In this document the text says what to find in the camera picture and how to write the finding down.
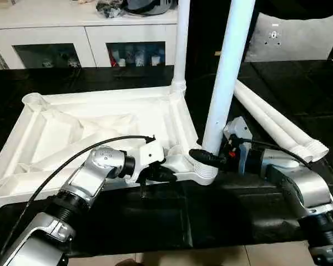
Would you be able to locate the dark round appliance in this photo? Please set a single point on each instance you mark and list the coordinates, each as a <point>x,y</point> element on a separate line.
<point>144,5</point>

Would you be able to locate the white glass-door cabinet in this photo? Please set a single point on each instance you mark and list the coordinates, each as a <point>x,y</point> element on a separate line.
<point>44,27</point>

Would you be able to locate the grey cushion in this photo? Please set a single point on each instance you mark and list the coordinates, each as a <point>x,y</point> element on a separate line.
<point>291,39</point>

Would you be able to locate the white plastic table leg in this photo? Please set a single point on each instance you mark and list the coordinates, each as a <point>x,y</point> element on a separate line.
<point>283,122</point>
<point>266,122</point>
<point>227,77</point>
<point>181,44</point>

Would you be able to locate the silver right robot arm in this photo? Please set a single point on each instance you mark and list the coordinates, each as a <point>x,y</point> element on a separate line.
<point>299,188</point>

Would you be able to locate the white plastic table top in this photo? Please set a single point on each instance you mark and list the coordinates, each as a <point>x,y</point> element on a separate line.
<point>55,127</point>

